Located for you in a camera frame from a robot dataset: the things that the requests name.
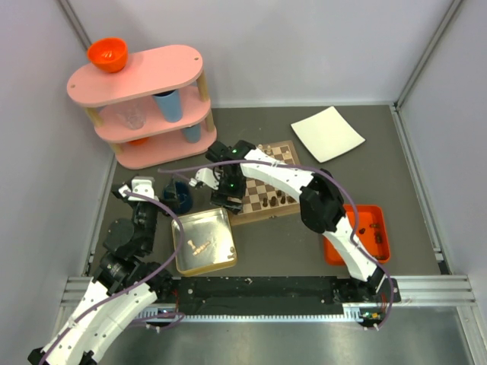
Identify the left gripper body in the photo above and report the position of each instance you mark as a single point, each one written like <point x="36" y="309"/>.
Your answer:
<point x="146" y="215"/>

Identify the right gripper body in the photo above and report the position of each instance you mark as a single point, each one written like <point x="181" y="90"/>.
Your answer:
<point x="229" y="187"/>

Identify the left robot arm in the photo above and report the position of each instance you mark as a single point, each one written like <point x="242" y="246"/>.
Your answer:
<point x="122" y="285"/>

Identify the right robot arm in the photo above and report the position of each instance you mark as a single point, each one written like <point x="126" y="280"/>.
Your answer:
<point x="320" y="199"/>

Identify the wooden chess board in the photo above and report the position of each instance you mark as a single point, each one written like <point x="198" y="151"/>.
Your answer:
<point x="257" y="190"/>

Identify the small blue cup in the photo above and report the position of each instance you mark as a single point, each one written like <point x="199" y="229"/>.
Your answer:
<point x="192" y="134"/>

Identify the light piece lying in tin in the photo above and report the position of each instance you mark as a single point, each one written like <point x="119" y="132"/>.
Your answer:
<point x="201" y="248"/>

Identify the square metal tin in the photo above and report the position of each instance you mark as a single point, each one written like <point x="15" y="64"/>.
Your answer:
<point x="211" y="225"/>

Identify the dark piece in tin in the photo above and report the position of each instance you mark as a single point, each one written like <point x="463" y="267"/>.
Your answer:
<point x="232" y="254"/>

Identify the orange bowl under shelf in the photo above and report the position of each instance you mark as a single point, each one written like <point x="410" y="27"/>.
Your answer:
<point x="137" y="142"/>

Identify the tall blue cup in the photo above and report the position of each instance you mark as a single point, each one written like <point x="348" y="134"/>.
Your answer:
<point x="169" y="104"/>

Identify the clear drinking glass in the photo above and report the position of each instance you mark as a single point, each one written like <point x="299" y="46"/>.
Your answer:
<point x="131" y="114"/>

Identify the pink three-tier shelf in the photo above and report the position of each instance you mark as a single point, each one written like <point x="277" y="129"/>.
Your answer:
<point x="149" y="72"/>

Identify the white square plate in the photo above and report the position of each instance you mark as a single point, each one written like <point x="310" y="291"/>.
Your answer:
<point x="327" y="135"/>

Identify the orange plastic tray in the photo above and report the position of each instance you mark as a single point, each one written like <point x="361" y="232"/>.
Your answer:
<point x="371" y="231"/>

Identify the orange bowl on shelf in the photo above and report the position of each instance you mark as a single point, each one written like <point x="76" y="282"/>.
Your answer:
<point x="109" y="54"/>

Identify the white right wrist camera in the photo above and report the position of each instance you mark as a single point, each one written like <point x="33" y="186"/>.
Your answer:
<point x="204" y="177"/>

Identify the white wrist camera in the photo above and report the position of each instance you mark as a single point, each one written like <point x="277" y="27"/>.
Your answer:
<point x="204" y="177"/>
<point x="138" y="189"/>

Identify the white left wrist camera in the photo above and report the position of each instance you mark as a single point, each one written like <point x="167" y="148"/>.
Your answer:
<point x="138" y="189"/>

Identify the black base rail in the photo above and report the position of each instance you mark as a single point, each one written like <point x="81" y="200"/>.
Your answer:
<point x="255" y="296"/>

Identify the white cable duct strip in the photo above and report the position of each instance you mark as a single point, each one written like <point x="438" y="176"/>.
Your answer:
<point x="348" y="314"/>

